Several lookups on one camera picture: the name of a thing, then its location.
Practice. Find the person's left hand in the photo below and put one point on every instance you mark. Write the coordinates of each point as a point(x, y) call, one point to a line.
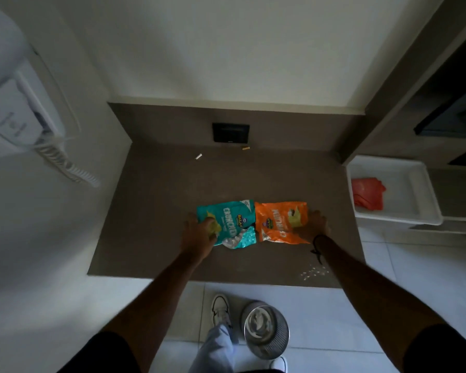
point(196, 240)

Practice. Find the person's right hand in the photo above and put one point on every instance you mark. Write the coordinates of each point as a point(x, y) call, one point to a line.
point(315, 228)

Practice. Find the person's left fingers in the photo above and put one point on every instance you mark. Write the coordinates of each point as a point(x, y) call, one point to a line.
point(192, 222)

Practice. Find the person's right fingers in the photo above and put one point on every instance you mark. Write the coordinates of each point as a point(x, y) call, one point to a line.
point(317, 218)

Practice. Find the teal snack packet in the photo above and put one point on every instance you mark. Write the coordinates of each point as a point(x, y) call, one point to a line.
point(233, 219)

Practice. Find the orange snack packet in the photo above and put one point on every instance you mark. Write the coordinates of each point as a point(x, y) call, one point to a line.
point(275, 223)

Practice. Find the person's left forearm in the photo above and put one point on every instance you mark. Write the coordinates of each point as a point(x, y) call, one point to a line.
point(161, 302)

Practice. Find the person's right forearm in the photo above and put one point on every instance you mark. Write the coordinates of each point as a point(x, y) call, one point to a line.
point(369, 291)

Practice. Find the black wrist band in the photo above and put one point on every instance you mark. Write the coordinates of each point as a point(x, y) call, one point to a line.
point(317, 244)

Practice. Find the scattered white crumbs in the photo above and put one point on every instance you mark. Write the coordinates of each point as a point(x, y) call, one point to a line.
point(314, 272)

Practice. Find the red cloth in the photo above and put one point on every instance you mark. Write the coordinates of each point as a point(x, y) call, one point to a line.
point(368, 194)

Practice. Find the white sneaker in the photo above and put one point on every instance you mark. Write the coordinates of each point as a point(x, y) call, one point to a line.
point(220, 308)
point(279, 364)

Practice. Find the white plastic tray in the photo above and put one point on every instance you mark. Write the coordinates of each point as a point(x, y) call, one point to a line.
point(407, 190)

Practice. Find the crumpled white paper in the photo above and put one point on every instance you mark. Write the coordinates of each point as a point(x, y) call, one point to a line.
point(261, 322)

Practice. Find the light blue trouser leg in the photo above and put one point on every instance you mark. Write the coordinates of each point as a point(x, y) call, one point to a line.
point(213, 351)

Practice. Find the metal mesh waste bin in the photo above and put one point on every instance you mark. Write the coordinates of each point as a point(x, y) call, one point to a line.
point(268, 341)

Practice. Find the black shirt sleeve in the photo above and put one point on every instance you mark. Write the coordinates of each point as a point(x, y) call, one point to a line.
point(444, 351)
point(101, 355)

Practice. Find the black wall socket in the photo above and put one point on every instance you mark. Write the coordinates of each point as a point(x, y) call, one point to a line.
point(230, 133)

